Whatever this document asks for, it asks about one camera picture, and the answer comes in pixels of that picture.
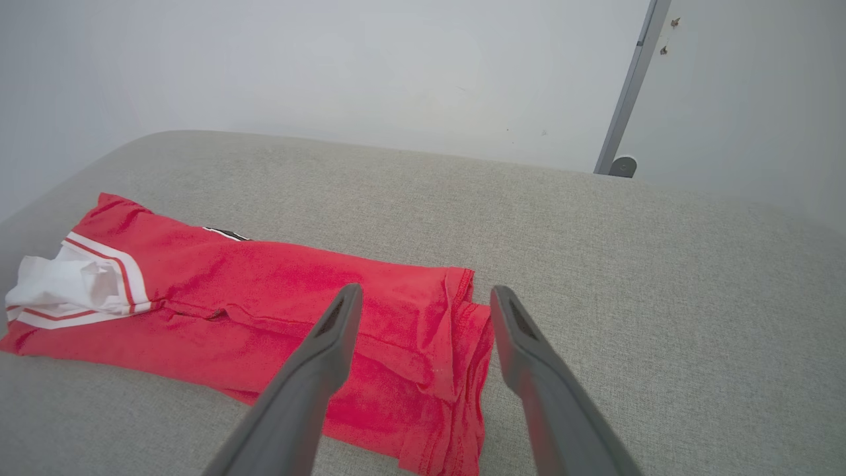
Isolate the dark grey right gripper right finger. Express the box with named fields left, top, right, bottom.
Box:
left=490, top=285, right=643, bottom=476

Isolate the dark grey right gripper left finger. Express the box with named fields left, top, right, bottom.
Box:
left=201, top=284, right=364, bottom=476

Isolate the red and white basketball jersey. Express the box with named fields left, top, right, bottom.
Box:
left=0, top=192, right=496, bottom=476

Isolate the grey fabric sofa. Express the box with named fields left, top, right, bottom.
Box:
left=0, top=130, right=846, bottom=476

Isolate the dark metal pole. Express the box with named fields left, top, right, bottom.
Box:
left=593, top=0, right=673, bottom=179

